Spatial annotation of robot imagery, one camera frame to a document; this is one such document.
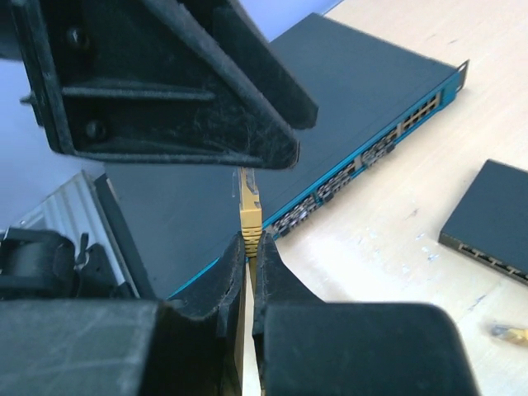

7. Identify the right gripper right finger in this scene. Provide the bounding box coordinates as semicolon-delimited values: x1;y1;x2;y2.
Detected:
252;234;479;395

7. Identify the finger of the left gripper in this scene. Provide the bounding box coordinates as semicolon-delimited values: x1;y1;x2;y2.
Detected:
182;0;318;130
12;1;299;169

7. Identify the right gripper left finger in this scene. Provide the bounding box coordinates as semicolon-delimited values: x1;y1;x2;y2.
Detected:
1;233;245;395

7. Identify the large rack network switch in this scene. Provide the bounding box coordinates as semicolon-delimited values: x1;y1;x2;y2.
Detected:
97;14;469;299

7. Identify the yellow ethernet cable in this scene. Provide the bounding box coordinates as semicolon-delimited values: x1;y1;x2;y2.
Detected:
489;323;528;346
229;167;265;396

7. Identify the aluminium frame rail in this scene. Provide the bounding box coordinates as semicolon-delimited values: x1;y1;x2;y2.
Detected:
12;171;133;285

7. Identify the small black network switch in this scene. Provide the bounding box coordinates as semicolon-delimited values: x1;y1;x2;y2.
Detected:
438;159;528;285

